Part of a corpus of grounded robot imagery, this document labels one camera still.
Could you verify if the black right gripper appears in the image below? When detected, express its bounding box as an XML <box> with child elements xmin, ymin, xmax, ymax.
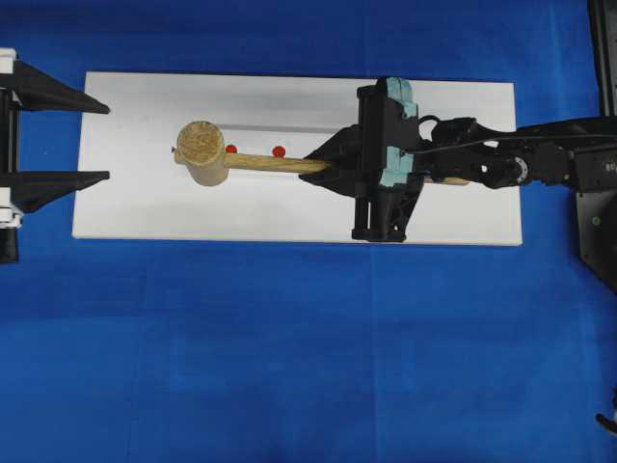
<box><xmin>299</xmin><ymin>82</ymin><xmax>423</xmax><ymax>241</ymax></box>

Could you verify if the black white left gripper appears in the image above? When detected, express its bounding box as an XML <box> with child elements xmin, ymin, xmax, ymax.
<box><xmin>1</xmin><ymin>48</ymin><xmax>110</xmax><ymax>263</ymax></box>

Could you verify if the wooden mallet hammer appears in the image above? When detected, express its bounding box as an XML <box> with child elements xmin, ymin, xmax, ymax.
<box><xmin>173</xmin><ymin>120</ymin><xmax>471</xmax><ymax>188</ymax></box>

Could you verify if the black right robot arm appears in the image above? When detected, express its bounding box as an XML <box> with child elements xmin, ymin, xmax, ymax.
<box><xmin>301</xmin><ymin>77</ymin><xmax>616</xmax><ymax>242</ymax></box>

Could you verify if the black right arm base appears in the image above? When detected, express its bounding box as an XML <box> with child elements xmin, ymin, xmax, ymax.
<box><xmin>576</xmin><ymin>1</ymin><xmax>616</xmax><ymax>290</ymax></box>

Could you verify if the white board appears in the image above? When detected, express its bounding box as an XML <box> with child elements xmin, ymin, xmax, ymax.
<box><xmin>72</xmin><ymin>71</ymin><xmax>523</xmax><ymax>246</ymax></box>

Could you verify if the blue table cloth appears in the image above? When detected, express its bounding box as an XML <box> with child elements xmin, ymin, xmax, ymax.
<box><xmin>1</xmin><ymin>1</ymin><xmax>616</xmax><ymax>462</ymax></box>

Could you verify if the teal black wrist camera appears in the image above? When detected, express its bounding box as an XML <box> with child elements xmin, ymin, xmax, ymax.
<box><xmin>377</xmin><ymin>77</ymin><xmax>418</xmax><ymax>187</ymax></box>

